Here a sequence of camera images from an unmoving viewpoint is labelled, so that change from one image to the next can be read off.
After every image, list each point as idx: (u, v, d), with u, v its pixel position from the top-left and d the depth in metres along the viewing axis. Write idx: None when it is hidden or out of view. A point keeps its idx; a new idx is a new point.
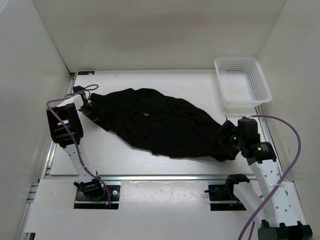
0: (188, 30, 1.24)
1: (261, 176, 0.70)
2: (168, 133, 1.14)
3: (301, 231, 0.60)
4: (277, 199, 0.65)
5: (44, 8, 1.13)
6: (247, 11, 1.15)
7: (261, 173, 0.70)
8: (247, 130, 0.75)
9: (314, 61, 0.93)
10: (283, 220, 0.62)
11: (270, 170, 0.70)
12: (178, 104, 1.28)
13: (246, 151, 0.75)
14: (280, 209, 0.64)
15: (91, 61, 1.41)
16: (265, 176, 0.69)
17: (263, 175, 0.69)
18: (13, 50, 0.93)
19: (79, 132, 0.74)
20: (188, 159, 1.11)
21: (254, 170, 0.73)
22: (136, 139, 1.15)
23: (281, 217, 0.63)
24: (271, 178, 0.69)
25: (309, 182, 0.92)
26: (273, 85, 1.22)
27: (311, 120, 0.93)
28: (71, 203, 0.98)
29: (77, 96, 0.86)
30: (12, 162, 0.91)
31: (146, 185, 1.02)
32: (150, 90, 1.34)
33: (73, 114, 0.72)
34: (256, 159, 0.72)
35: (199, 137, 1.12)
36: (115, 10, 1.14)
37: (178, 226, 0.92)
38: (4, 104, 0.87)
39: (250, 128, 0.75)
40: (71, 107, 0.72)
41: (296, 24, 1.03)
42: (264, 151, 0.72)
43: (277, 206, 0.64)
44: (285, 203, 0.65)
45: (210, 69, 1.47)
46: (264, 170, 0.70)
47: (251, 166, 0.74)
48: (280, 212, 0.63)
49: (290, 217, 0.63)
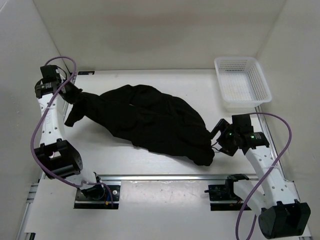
0: (188, 31, 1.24)
1: (256, 161, 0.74)
2: (164, 132, 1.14)
3: (298, 209, 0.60)
4: (272, 179, 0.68)
5: (44, 9, 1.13)
6: (247, 11, 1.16)
7: (256, 157, 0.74)
8: (241, 122, 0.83)
9: (313, 61, 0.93)
10: (280, 198, 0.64)
11: (264, 154, 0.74)
12: (174, 102, 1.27)
13: (240, 140, 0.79)
14: (276, 189, 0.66)
15: (91, 61, 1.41)
16: (260, 160, 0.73)
17: (258, 159, 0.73)
18: (13, 50, 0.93)
19: (78, 167, 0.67)
20: (185, 159, 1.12)
21: (249, 157, 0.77)
22: (136, 139, 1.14)
23: (278, 196, 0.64)
24: (265, 161, 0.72)
25: (310, 182, 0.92)
26: (274, 85, 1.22)
27: (311, 120, 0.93)
28: (71, 203, 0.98)
29: (56, 102, 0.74)
30: (12, 162, 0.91)
31: (146, 185, 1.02)
32: (148, 87, 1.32)
33: (69, 153, 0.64)
34: (250, 145, 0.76)
35: (186, 134, 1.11)
36: (115, 10, 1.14)
37: (179, 226, 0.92)
38: (4, 104, 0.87)
39: (244, 120, 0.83)
40: (65, 147, 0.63)
41: (296, 24, 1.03)
42: (257, 138, 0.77)
43: (273, 186, 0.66)
44: (281, 183, 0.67)
45: (210, 69, 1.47)
46: (258, 154, 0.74)
47: (246, 154, 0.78)
48: (276, 192, 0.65)
49: (287, 197, 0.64)
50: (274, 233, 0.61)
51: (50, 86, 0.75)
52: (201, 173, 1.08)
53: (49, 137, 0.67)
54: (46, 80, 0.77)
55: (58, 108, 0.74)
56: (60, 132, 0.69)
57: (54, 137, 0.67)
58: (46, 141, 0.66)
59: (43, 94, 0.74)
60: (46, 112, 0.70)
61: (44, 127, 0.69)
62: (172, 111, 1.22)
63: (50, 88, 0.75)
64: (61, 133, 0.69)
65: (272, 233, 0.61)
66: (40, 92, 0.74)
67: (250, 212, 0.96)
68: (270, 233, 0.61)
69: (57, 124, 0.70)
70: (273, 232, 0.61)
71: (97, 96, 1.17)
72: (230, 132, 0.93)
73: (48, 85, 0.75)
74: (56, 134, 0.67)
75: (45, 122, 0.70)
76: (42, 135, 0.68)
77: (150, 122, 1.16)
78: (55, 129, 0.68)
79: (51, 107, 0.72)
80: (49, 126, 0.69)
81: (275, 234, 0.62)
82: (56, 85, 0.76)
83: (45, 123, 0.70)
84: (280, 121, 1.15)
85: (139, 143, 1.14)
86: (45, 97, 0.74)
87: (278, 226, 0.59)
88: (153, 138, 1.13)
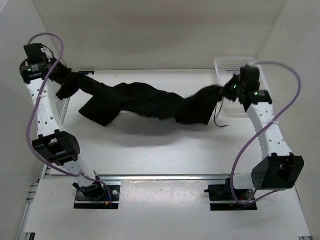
0: (188, 31, 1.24)
1: (256, 116, 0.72)
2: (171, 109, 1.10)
3: (292, 162, 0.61)
4: (270, 133, 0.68)
5: (44, 9, 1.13)
6: (247, 11, 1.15)
7: (257, 113, 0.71)
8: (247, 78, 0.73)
9: (314, 60, 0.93)
10: (275, 151, 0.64)
11: (266, 110, 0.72)
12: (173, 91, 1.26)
13: (243, 97, 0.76)
14: (273, 142, 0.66)
15: (91, 61, 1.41)
16: (260, 116, 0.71)
17: (259, 114, 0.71)
18: (13, 50, 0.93)
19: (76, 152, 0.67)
20: (187, 160, 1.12)
21: (250, 113, 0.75)
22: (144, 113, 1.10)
23: (273, 148, 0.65)
24: (266, 116, 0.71)
25: (310, 182, 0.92)
26: (274, 85, 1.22)
27: (311, 120, 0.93)
28: (71, 203, 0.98)
29: (47, 89, 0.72)
30: (12, 162, 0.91)
31: (146, 185, 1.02)
32: (143, 84, 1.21)
33: (68, 143, 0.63)
34: (252, 102, 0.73)
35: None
36: (115, 10, 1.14)
37: (178, 225, 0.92)
38: (4, 104, 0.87)
39: (251, 76, 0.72)
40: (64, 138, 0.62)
41: (296, 24, 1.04)
42: (261, 96, 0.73)
43: (270, 139, 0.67)
44: (279, 137, 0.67)
45: (210, 69, 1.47)
46: (259, 110, 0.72)
47: (248, 110, 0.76)
48: (272, 144, 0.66)
49: (282, 150, 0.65)
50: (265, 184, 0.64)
51: (36, 69, 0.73)
52: (202, 173, 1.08)
53: (46, 128, 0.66)
54: (32, 62, 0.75)
55: (50, 95, 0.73)
56: (56, 121, 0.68)
57: (51, 127, 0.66)
58: (44, 132, 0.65)
59: (31, 80, 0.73)
60: (38, 101, 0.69)
61: (39, 118, 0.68)
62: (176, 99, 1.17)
63: (37, 71, 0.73)
64: (58, 122, 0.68)
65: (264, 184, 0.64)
66: (28, 77, 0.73)
67: (250, 211, 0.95)
68: (262, 184, 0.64)
69: (53, 114, 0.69)
70: (264, 182, 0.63)
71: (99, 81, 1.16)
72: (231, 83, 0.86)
73: (34, 67, 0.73)
74: (53, 123, 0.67)
75: (40, 112, 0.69)
76: (40, 126, 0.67)
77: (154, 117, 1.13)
78: (51, 119, 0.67)
79: (42, 95, 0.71)
80: (44, 116, 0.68)
81: (267, 186, 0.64)
82: (43, 68, 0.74)
83: (39, 113, 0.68)
84: (281, 121, 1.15)
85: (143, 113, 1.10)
86: (33, 83, 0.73)
87: (269, 176, 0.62)
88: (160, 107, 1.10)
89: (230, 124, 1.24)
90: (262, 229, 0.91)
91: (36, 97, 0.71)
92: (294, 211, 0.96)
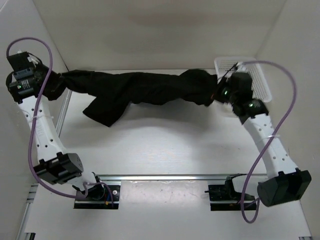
0: (188, 31, 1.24)
1: (255, 130, 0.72)
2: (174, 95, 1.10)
3: (299, 180, 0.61)
4: (273, 149, 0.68)
5: (44, 9, 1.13)
6: (247, 11, 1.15)
7: (256, 127, 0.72)
8: (241, 88, 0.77)
9: (314, 60, 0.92)
10: (281, 169, 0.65)
11: (264, 123, 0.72)
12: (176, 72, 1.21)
13: (239, 109, 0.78)
14: (277, 159, 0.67)
15: (91, 61, 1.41)
16: (260, 130, 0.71)
17: (258, 129, 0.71)
18: (13, 50, 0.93)
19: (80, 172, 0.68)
20: (187, 160, 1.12)
21: (248, 126, 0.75)
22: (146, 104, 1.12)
23: (279, 166, 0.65)
24: (265, 131, 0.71)
25: (310, 182, 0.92)
26: (274, 85, 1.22)
27: (311, 120, 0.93)
28: (71, 203, 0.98)
29: (42, 107, 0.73)
30: (12, 162, 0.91)
31: (146, 185, 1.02)
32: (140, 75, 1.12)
33: (72, 166, 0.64)
34: (249, 115, 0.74)
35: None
36: (115, 11, 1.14)
37: (178, 225, 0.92)
38: (4, 104, 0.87)
39: (243, 85, 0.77)
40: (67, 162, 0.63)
41: (296, 24, 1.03)
42: (256, 107, 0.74)
43: (274, 156, 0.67)
44: (282, 153, 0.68)
45: (210, 69, 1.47)
46: (258, 124, 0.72)
47: (245, 123, 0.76)
48: (277, 161, 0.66)
49: (288, 166, 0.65)
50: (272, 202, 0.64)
51: (26, 84, 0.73)
52: (202, 173, 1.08)
53: (48, 152, 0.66)
54: (21, 77, 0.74)
55: (46, 114, 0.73)
56: (56, 143, 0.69)
57: (52, 151, 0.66)
58: (45, 156, 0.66)
59: (23, 97, 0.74)
60: (35, 121, 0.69)
61: (38, 140, 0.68)
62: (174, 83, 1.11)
63: (28, 87, 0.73)
64: (58, 144, 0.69)
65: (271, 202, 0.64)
66: (19, 95, 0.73)
67: (250, 211, 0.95)
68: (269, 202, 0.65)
69: (52, 135, 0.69)
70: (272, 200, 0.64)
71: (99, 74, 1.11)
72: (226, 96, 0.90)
73: (24, 82, 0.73)
74: (53, 146, 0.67)
75: (38, 134, 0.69)
76: (39, 150, 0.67)
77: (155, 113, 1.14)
78: (51, 142, 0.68)
79: (38, 116, 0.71)
80: (42, 138, 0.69)
81: (274, 203, 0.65)
82: (32, 82, 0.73)
83: (38, 136, 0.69)
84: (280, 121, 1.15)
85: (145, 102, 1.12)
86: (25, 101, 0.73)
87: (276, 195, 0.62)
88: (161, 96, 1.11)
89: (230, 123, 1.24)
90: (261, 229, 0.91)
91: (31, 118, 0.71)
92: (294, 212, 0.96)
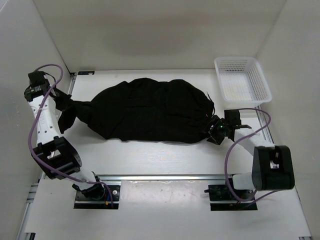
0: (188, 31, 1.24)
1: (240, 134, 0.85)
2: (171, 112, 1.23)
3: (279, 150, 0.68)
4: (253, 137, 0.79)
5: (44, 9, 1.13)
6: (247, 11, 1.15)
7: (240, 131, 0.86)
8: (230, 116, 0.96)
9: (314, 60, 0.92)
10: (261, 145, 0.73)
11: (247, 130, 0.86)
12: (171, 86, 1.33)
13: (229, 131, 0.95)
14: (258, 141, 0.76)
15: (91, 61, 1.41)
16: (243, 132, 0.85)
17: (241, 132, 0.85)
18: (13, 50, 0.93)
19: (77, 163, 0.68)
20: (188, 160, 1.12)
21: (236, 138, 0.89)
22: (145, 125, 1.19)
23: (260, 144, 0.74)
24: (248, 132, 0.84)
25: (310, 182, 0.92)
26: (274, 85, 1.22)
27: (311, 120, 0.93)
28: (71, 203, 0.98)
29: (48, 102, 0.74)
30: (12, 162, 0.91)
31: (146, 185, 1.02)
32: (143, 79, 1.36)
33: (67, 149, 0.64)
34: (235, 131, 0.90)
35: (190, 119, 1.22)
36: (115, 11, 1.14)
37: (178, 225, 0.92)
38: (3, 104, 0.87)
39: (233, 114, 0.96)
40: (62, 144, 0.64)
41: (296, 24, 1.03)
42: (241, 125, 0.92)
43: (255, 140, 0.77)
44: (262, 139, 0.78)
45: (210, 69, 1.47)
46: (242, 130, 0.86)
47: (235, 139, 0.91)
48: (257, 142, 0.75)
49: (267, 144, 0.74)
50: (265, 176, 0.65)
51: (39, 89, 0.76)
52: (202, 173, 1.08)
53: (46, 136, 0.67)
54: (34, 84, 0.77)
55: (50, 108, 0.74)
56: (55, 130, 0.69)
57: (50, 136, 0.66)
58: (43, 140, 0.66)
59: (33, 97, 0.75)
60: (39, 113, 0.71)
61: (39, 127, 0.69)
62: (170, 89, 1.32)
63: (40, 91, 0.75)
64: (57, 130, 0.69)
65: (264, 177, 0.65)
66: (30, 95, 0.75)
67: (250, 212, 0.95)
68: (262, 177, 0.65)
69: (52, 123, 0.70)
70: (263, 173, 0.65)
71: (98, 102, 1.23)
72: (221, 124, 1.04)
73: (37, 87, 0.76)
74: (52, 132, 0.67)
75: (40, 122, 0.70)
76: (39, 135, 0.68)
77: (155, 112, 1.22)
78: (50, 128, 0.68)
79: (43, 108, 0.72)
80: (44, 125, 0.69)
81: (268, 178, 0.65)
82: (45, 88, 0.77)
83: (39, 124, 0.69)
84: (280, 121, 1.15)
85: (146, 123, 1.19)
86: (35, 100, 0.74)
87: (265, 166, 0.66)
88: (158, 115, 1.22)
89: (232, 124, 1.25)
90: (261, 228, 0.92)
91: (37, 110, 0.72)
92: (294, 211, 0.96)
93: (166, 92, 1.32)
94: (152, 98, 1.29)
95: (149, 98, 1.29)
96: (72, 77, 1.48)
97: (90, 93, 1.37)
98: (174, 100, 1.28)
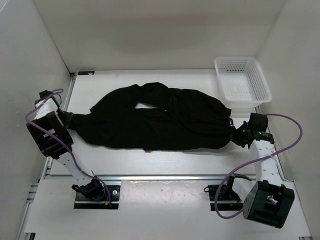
0: (188, 31, 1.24)
1: (256, 149, 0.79)
2: (185, 118, 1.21)
3: (283, 194, 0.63)
4: (266, 164, 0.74)
5: (44, 9, 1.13)
6: (247, 11, 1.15)
7: (256, 147, 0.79)
8: (255, 120, 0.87)
9: (314, 60, 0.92)
10: (267, 178, 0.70)
11: (266, 146, 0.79)
12: (179, 94, 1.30)
13: (248, 135, 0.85)
14: (267, 172, 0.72)
15: (92, 62, 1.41)
16: (259, 149, 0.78)
17: (258, 148, 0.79)
18: (12, 49, 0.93)
19: (70, 139, 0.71)
20: (188, 160, 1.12)
21: (252, 148, 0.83)
22: (159, 128, 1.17)
23: (266, 176, 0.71)
24: (264, 151, 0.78)
25: (310, 182, 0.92)
26: (273, 85, 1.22)
27: (312, 120, 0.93)
28: (71, 203, 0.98)
29: (51, 100, 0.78)
30: (11, 162, 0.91)
31: (146, 185, 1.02)
32: (156, 84, 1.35)
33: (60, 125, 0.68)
34: (254, 138, 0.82)
35: (197, 128, 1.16)
36: (116, 10, 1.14)
37: (178, 225, 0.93)
38: (3, 104, 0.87)
39: (258, 119, 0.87)
40: (54, 117, 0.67)
41: (297, 24, 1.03)
42: (264, 135, 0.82)
43: (265, 169, 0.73)
44: (274, 169, 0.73)
45: (210, 69, 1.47)
46: (259, 145, 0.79)
47: (250, 146, 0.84)
48: (266, 173, 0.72)
49: (275, 180, 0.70)
50: (253, 212, 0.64)
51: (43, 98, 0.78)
52: (202, 173, 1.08)
53: (41, 114, 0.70)
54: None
55: (51, 105, 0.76)
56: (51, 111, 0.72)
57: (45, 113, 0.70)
58: (38, 116, 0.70)
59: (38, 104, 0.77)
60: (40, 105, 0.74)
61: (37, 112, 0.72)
62: (182, 98, 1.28)
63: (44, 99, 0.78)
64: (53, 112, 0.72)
65: (252, 213, 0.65)
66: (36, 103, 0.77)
67: None
68: (249, 212, 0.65)
69: (49, 108, 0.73)
70: (252, 209, 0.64)
71: (111, 106, 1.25)
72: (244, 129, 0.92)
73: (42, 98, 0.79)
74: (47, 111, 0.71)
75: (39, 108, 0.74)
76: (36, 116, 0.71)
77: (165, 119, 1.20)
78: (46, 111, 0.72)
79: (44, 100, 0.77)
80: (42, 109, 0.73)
81: (255, 214, 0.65)
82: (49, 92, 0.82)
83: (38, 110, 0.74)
84: (280, 121, 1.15)
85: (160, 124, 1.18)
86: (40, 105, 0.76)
87: (258, 204, 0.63)
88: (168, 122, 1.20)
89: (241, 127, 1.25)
90: (261, 228, 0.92)
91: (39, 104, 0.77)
92: (294, 212, 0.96)
93: (177, 100, 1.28)
94: (165, 104, 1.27)
95: (161, 105, 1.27)
96: (72, 77, 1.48)
97: (90, 94, 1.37)
98: (188, 106, 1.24)
